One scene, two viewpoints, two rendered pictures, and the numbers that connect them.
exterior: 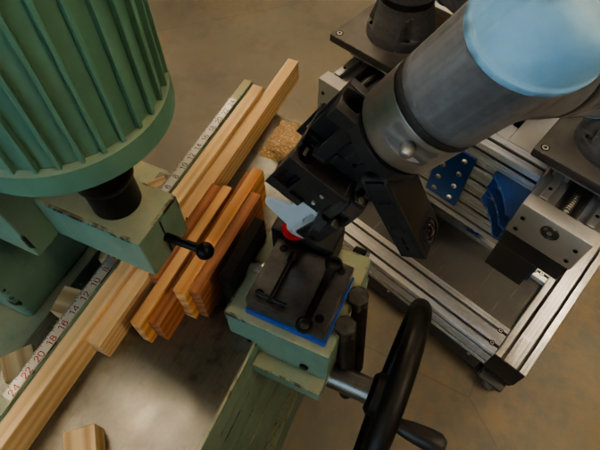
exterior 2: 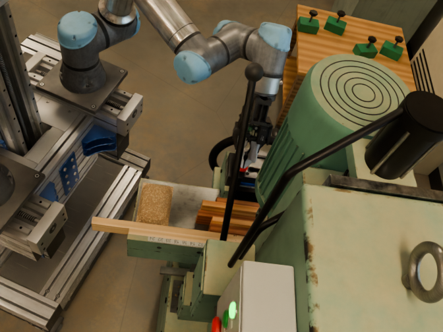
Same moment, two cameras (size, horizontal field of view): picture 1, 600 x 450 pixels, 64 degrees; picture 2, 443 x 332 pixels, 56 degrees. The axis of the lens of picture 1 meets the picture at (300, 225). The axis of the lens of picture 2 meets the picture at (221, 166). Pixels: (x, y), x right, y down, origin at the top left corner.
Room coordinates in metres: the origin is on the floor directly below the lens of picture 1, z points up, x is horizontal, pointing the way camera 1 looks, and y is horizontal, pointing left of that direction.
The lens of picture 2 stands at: (0.72, 0.48, 1.91)
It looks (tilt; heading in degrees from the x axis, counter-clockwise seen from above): 55 degrees down; 233
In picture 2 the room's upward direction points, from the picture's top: 19 degrees clockwise
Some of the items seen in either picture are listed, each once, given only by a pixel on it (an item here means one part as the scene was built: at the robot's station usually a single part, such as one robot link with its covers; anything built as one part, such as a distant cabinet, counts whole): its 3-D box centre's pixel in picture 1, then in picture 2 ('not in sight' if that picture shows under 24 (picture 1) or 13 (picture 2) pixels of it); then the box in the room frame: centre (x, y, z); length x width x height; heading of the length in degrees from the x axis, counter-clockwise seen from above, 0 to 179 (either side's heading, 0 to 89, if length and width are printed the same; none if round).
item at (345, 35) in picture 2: not in sight; (338, 74); (-0.87, -0.83, 0.32); 0.66 x 0.57 x 0.64; 153
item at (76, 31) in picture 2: not in sight; (80, 38); (0.59, -0.59, 0.98); 0.13 x 0.12 x 0.14; 25
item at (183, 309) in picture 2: not in sight; (201, 298); (0.51, 0.29, 1.02); 0.09 x 0.07 x 0.12; 155
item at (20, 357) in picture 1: (26, 367); not in sight; (0.19, 0.38, 0.82); 0.04 x 0.04 x 0.05; 29
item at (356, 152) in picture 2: not in sight; (390, 158); (0.35, 0.32, 1.53); 0.08 x 0.08 x 0.17; 65
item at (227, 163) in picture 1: (214, 182); (201, 237); (0.44, 0.13, 0.92); 0.55 x 0.02 x 0.04; 155
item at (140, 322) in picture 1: (189, 259); (251, 228); (0.30, 0.15, 0.93); 0.22 x 0.01 x 0.06; 155
